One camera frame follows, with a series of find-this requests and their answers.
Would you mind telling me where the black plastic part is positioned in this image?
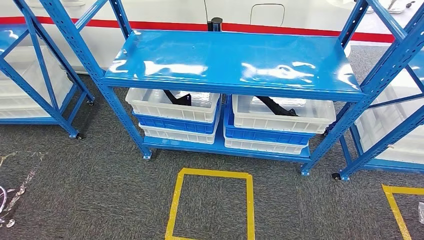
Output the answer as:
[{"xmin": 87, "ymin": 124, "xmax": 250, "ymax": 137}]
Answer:
[
  {"xmin": 162, "ymin": 89, "xmax": 193, "ymax": 107},
  {"xmin": 254, "ymin": 95, "xmax": 300, "ymax": 118}
]

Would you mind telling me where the blue metal shelf rack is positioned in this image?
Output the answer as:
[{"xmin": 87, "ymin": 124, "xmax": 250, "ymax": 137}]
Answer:
[
  {"xmin": 39, "ymin": 0, "xmax": 424, "ymax": 177},
  {"xmin": 0, "ymin": 0, "xmax": 96, "ymax": 140},
  {"xmin": 331, "ymin": 49, "xmax": 424, "ymax": 182}
]

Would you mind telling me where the white car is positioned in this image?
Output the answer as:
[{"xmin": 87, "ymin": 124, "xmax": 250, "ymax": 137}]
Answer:
[{"xmin": 0, "ymin": 0, "xmax": 424, "ymax": 76}]

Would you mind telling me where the large white plastic crate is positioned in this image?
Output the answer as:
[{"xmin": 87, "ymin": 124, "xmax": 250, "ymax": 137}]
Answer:
[
  {"xmin": 369, "ymin": 67, "xmax": 424, "ymax": 112},
  {"xmin": 353, "ymin": 98, "xmax": 424, "ymax": 166}
]

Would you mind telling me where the black stanchion post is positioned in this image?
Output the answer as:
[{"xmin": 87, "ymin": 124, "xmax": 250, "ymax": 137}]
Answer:
[{"xmin": 207, "ymin": 16, "xmax": 224, "ymax": 33}]

